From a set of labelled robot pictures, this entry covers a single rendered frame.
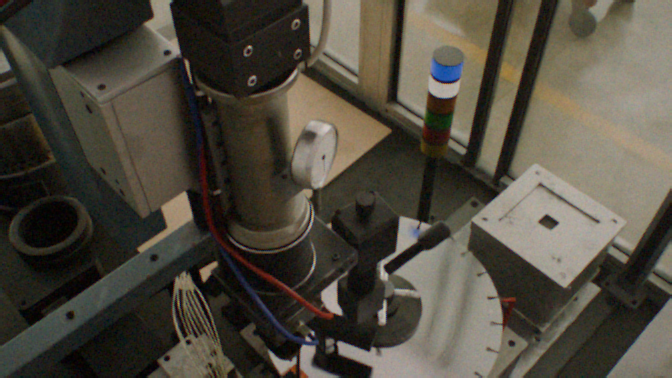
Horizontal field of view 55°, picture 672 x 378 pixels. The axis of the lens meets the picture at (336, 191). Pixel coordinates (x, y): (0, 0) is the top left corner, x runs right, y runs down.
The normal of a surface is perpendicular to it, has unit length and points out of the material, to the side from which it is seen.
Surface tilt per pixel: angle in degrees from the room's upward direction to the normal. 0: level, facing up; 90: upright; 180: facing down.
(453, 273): 0
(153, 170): 90
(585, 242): 0
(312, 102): 0
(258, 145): 90
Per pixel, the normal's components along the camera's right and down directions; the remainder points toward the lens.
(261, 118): 0.32, 0.73
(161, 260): 0.00, -0.64
